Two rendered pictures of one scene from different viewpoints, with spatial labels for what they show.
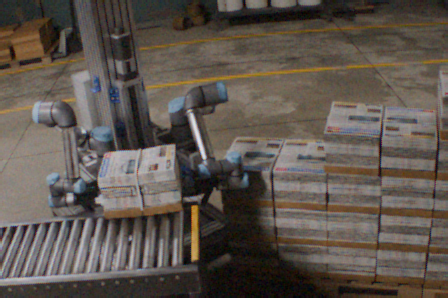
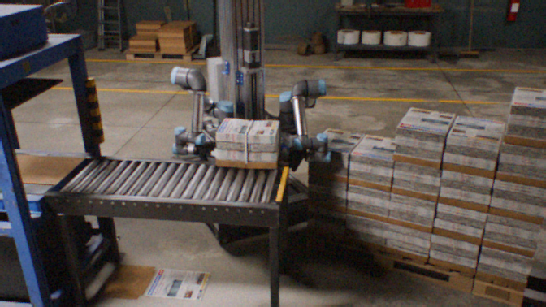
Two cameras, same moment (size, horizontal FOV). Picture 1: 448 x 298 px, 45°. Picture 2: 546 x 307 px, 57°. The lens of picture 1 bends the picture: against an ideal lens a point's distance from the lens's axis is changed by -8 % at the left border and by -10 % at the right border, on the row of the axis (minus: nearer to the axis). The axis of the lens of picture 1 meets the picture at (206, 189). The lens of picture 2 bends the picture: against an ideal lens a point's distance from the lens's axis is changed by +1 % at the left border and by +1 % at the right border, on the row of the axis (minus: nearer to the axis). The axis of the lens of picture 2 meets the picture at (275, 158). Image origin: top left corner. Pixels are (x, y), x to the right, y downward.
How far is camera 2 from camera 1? 0.39 m
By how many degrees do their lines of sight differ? 7
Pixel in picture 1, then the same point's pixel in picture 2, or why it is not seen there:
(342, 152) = (409, 144)
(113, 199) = (225, 151)
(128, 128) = (246, 107)
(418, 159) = (479, 158)
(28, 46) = (172, 42)
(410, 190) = (468, 185)
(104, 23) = (240, 16)
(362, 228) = (420, 212)
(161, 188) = (263, 149)
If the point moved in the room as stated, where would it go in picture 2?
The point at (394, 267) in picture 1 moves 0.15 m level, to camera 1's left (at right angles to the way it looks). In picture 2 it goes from (447, 252) to (422, 252)
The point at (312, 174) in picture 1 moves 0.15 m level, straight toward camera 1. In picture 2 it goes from (382, 160) to (380, 170)
